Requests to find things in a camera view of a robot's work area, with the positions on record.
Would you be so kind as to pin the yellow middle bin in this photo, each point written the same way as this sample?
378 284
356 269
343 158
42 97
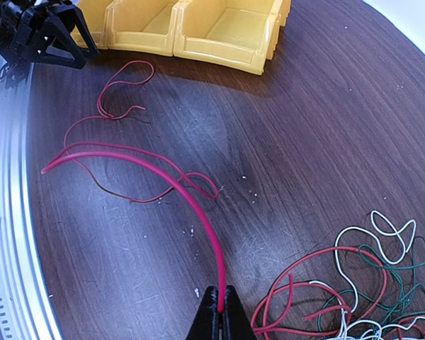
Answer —
141 26

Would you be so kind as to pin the yellow bin near front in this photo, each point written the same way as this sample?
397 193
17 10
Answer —
95 13

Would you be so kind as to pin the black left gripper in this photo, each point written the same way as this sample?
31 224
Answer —
54 45

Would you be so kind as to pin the yellow bin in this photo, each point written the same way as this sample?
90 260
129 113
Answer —
95 13
141 26
241 35

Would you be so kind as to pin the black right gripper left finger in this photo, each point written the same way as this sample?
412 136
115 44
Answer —
206 323

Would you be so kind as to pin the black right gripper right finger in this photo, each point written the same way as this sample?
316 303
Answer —
235 324

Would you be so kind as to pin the yellow far bin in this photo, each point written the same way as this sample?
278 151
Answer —
241 35

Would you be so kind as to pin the aluminium front rail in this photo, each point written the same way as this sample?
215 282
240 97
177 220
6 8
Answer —
25 308

